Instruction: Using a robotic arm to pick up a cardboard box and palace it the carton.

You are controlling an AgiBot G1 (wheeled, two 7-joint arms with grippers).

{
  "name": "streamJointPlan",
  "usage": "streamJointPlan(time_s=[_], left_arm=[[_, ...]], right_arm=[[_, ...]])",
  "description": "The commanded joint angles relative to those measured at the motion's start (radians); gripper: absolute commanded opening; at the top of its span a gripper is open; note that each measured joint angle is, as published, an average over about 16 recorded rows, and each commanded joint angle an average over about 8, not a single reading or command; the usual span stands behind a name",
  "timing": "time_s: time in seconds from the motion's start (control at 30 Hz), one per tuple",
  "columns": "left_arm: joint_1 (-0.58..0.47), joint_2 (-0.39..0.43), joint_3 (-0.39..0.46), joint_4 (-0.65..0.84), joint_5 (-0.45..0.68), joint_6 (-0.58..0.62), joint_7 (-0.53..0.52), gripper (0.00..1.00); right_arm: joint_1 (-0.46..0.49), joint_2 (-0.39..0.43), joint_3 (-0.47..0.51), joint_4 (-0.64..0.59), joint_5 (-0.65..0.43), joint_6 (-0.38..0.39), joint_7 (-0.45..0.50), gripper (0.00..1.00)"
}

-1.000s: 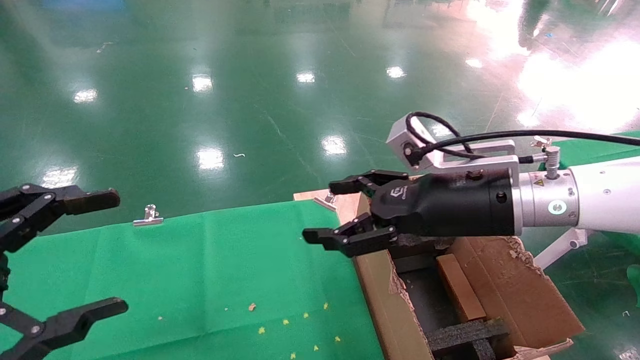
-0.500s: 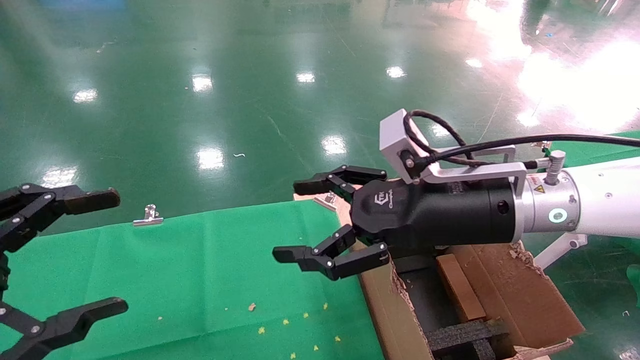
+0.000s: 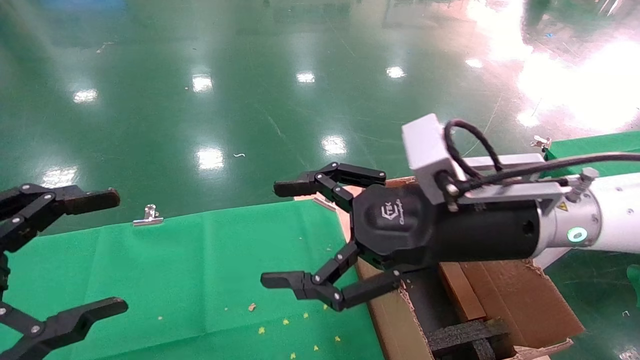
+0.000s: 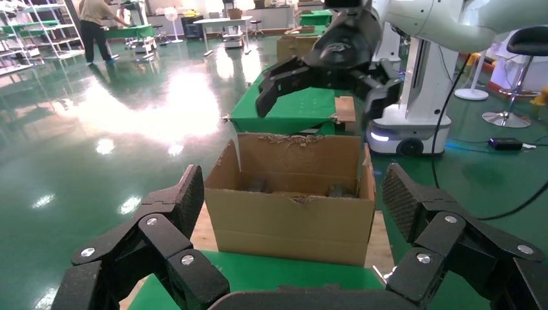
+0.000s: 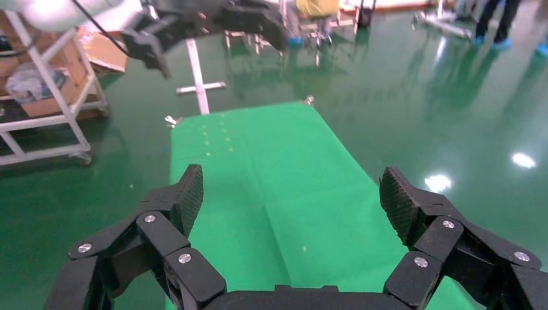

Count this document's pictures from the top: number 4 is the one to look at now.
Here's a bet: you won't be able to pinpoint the white standing fan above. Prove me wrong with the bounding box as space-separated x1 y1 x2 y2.
163 6 184 45

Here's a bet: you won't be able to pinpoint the black foam insert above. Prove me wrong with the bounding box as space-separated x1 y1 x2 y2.
327 183 359 199

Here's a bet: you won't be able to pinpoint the large open cardboard carton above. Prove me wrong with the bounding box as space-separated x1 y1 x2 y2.
204 132 377 267

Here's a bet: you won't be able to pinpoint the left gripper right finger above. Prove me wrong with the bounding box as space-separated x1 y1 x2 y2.
381 162 548 310

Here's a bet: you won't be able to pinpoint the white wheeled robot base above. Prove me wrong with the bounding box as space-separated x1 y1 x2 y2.
366 21 452 157

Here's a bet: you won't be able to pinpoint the background cardboard carton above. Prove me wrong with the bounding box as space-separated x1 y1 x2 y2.
276 35 322 64

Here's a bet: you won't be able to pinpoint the small wooden board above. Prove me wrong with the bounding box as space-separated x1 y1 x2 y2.
334 96 357 134

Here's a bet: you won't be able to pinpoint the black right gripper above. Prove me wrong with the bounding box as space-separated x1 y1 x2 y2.
256 0 404 126

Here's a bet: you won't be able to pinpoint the large green table cloth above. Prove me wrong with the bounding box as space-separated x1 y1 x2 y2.
128 250 386 310

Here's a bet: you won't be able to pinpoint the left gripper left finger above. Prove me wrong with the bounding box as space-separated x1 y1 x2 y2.
51 164 231 310

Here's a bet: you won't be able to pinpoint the green covered background table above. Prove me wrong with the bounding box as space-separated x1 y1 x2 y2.
102 24 156 54

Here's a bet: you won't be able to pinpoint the white metal shelf rack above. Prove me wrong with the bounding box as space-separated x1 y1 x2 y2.
0 0 84 77

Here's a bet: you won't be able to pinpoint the white background table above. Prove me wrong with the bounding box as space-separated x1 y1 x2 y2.
193 16 254 56

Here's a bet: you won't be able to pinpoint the black stool chrome base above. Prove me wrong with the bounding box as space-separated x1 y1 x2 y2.
482 25 548 129

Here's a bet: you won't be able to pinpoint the white round floor stand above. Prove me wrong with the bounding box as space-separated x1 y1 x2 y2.
454 53 490 101

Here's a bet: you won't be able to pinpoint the yellow object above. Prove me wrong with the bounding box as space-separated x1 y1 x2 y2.
531 85 548 107

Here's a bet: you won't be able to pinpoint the black power adapter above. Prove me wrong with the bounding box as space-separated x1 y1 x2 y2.
488 136 524 151

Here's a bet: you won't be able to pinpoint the person in beige shirt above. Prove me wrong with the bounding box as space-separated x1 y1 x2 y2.
79 0 131 65

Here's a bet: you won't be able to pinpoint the long black hanging cable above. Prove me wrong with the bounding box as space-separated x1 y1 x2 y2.
430 56 548 221

